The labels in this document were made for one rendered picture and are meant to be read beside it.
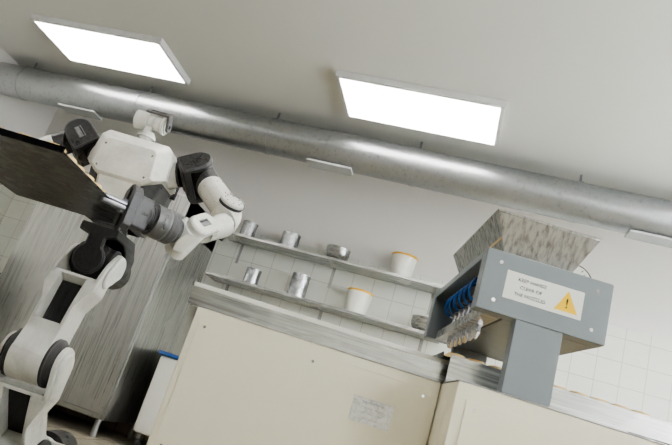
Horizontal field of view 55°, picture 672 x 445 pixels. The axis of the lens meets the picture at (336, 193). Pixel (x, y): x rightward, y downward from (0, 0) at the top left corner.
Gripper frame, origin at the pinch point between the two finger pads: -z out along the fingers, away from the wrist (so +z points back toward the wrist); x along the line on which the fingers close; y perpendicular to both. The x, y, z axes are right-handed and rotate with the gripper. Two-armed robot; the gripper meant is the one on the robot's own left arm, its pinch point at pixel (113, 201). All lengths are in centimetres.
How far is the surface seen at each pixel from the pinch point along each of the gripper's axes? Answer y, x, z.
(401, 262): -221, 112, 351
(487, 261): 62, 14, 71
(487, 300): 64, 4, 72
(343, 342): 28, -14, 64
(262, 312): 11.7, -12.5, 46.3
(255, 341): 13, -21, 46
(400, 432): 42, -32, 78
